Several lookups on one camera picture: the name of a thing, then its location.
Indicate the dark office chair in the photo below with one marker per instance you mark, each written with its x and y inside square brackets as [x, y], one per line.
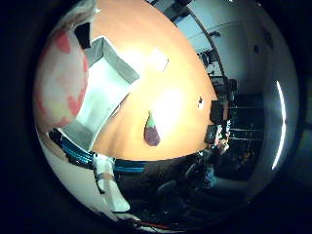
[166, 187]

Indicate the blue ribbed strip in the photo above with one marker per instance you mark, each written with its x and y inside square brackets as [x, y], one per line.
[81, 153]

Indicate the white paper sheet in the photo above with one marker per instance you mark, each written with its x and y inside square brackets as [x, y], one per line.
[158, 59]

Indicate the white open container box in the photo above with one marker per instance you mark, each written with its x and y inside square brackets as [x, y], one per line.
[104, 94]

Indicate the black monitor equipment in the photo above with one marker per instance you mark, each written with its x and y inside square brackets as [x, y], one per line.
[216, 111]

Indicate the purple eggplant toy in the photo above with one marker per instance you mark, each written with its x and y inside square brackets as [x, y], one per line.
[151, 132]

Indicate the person in blue clothes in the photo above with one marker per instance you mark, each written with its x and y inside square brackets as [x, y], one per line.
[210, 177]

